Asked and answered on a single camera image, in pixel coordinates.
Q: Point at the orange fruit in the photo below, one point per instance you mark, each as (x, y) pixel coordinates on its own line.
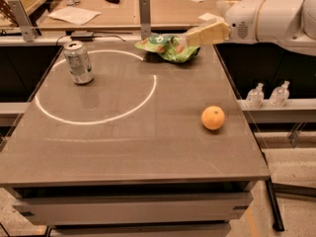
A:
(213, 117)

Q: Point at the clear sanitizer bottle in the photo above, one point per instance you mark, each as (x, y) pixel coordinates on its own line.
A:
(255, 97)
(279, 95)

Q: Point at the black power adapter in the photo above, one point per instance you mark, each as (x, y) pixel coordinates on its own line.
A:
(85, 36)

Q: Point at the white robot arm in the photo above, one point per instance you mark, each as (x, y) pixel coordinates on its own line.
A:
(290, 24)

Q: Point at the white paper sheet left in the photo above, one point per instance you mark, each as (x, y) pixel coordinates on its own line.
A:
(74, 15)

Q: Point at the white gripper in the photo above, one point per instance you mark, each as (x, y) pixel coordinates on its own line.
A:
(241, 21)

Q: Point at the clear sanitizer bottle right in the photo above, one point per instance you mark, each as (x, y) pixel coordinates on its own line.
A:
(279, 95)

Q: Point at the silver 7up soda can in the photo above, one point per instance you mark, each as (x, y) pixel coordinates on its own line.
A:
(77, 58)

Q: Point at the metal bracket middle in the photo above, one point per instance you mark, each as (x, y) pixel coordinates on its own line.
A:
(145, 18)

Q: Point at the green chip bag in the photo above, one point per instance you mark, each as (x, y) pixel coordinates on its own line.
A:
(169, 48)

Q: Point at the metal bracket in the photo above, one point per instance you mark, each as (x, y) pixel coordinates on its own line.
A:
(28, 31)
(145, 18)

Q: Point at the metal bracket left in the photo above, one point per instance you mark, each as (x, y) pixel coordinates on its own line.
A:
(28, 31)

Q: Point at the clear sanitizer bottle left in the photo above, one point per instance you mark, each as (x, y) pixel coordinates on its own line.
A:
(255, 97)

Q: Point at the grey table drawer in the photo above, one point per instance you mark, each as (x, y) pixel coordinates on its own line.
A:
(134, 209)

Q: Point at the white paper sheet right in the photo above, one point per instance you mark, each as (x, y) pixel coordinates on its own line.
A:
(207, 17)

